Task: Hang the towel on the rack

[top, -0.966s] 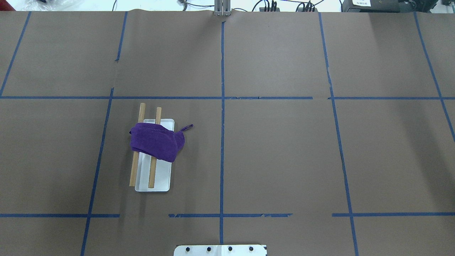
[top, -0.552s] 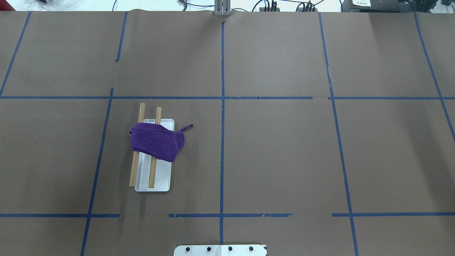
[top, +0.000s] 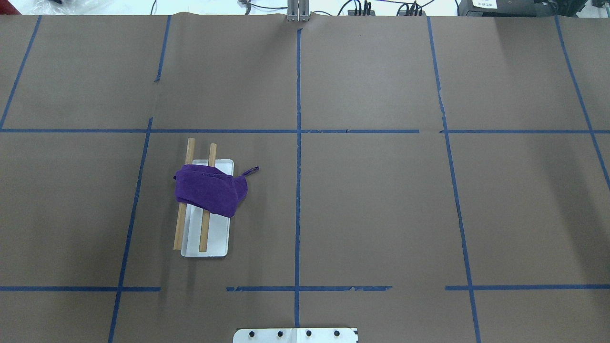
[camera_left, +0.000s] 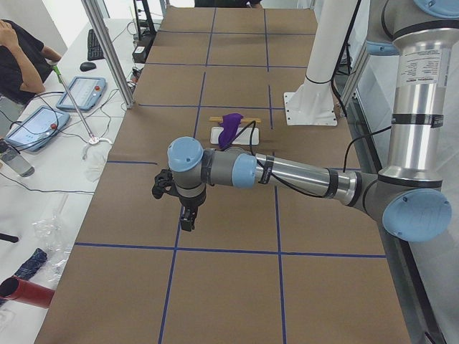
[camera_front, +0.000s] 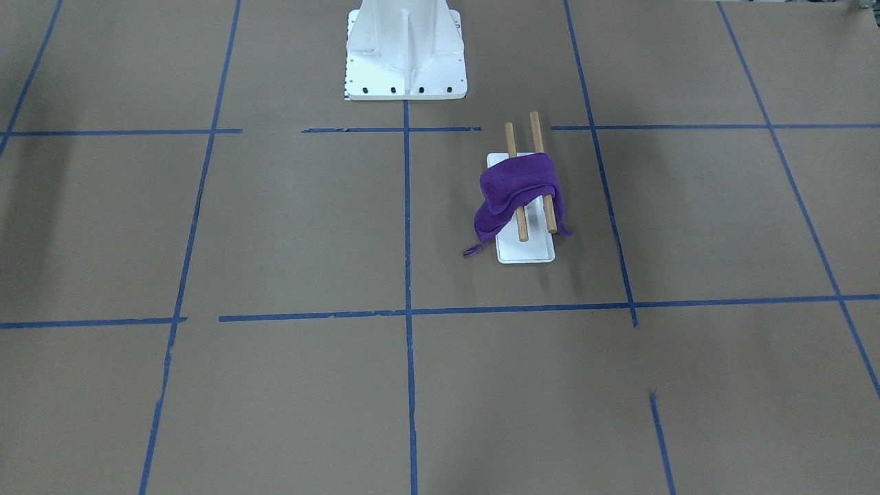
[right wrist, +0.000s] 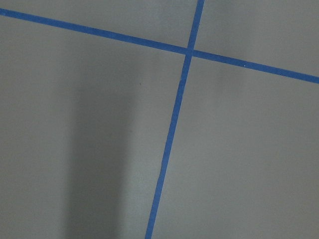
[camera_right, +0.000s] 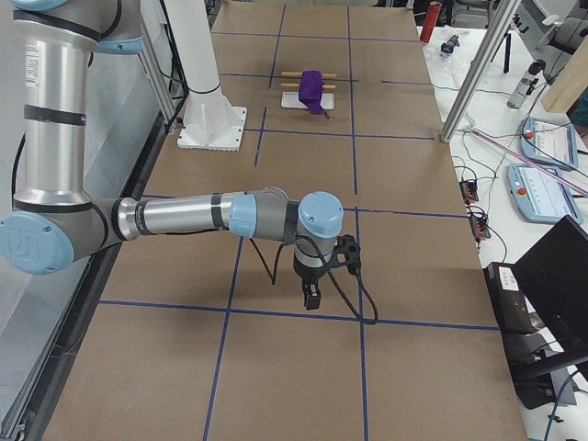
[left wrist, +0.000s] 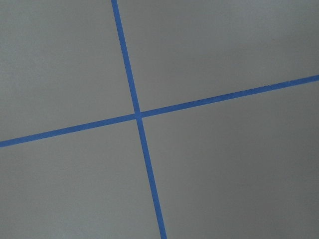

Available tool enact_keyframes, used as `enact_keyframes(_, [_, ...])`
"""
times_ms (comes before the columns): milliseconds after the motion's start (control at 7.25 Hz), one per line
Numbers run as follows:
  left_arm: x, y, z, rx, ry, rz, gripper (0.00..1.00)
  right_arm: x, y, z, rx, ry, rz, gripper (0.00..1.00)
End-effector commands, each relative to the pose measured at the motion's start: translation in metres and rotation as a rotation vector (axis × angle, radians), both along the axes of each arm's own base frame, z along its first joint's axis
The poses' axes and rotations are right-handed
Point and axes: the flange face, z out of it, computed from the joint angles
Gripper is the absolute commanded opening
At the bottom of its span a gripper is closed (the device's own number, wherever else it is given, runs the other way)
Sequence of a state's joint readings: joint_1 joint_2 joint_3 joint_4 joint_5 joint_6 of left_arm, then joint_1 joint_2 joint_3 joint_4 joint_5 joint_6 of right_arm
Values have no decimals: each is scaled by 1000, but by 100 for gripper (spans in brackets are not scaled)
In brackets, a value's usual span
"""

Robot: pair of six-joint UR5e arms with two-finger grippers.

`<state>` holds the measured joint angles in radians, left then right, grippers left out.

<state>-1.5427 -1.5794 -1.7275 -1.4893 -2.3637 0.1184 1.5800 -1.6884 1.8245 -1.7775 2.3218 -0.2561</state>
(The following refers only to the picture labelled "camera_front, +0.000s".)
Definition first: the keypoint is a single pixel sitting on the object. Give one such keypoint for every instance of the purple towel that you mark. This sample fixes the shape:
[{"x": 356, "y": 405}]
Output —
[{"x": 512, "y": 183}]

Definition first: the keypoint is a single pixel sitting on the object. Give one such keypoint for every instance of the white wooden towel rack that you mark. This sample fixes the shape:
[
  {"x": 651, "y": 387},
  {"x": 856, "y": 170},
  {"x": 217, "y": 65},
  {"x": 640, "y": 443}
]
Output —
[{"x": 528, "y": 236}]

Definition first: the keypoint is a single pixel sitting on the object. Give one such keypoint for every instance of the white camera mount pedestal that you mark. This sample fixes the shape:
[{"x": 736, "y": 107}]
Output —
[{"x": 405, "y": 50}]

